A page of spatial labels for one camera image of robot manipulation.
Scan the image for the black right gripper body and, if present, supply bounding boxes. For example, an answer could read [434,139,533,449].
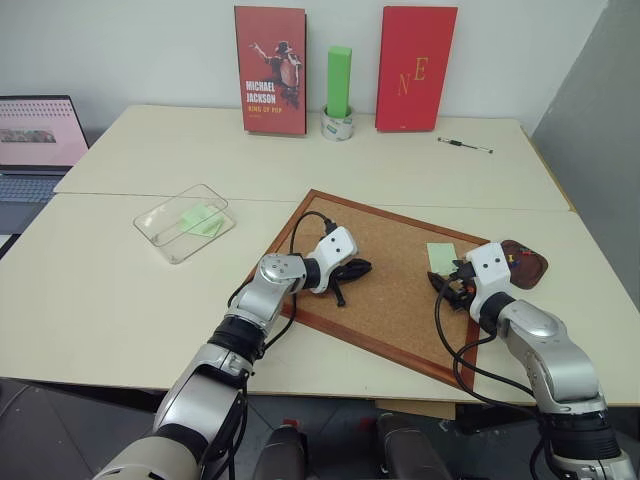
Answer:
[446,264,476,312]

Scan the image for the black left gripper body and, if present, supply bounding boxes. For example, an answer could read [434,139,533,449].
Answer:
[327,259,362,294]

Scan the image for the green sticky note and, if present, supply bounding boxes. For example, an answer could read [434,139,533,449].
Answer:
[178,201,226,239]
[426,242,459,277]

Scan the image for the brown oval tray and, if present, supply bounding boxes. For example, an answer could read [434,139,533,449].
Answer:
[499,238,550,291]

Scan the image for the clear plastic box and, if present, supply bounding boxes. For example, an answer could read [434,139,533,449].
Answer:
[132,183,237,266]

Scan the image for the wood-framed cork board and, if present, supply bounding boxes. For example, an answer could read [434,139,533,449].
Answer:
[272,188,494,392]

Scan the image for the black and white pen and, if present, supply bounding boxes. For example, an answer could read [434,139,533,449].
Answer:
[437,136,496,155]

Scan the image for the brown cardboard piece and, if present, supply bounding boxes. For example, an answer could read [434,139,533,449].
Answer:
[374,398,458,421]

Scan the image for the clear tape roll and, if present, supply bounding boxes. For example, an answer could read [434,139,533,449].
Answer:
[319,103,357,143]

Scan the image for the dark rounded shape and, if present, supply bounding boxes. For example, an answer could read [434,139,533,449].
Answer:
[375,411,454,480]
[261,421,310,480]

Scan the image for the grey partition panel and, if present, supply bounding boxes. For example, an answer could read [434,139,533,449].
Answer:
[529,0,640,401]

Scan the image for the green rectangular block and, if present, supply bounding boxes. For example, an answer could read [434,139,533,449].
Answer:
[325,46,354,119]

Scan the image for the red book gold letters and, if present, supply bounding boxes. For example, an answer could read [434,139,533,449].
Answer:
[374,5,460,135]

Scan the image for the red Michael Jackson book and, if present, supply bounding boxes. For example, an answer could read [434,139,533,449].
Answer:
[233,5,309,137]

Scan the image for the open laptop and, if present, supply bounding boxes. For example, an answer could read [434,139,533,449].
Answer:
[0,94,92,207]

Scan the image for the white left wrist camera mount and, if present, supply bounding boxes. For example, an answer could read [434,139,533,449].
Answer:
[312,225,360,294]

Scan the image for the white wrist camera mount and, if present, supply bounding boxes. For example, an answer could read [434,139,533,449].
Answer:
[312,225,360,294]
[464,242,517,321]

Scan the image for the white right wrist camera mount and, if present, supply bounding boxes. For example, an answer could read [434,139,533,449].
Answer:
[464,242,517,321]

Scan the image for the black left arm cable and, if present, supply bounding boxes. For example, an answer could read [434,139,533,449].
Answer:
[227,211,337,361]

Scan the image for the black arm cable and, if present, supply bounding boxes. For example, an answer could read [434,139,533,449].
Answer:
[227,211,337,361]
[434,287,544,416]

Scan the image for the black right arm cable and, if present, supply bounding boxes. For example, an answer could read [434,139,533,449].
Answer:
[434,287,544,416]

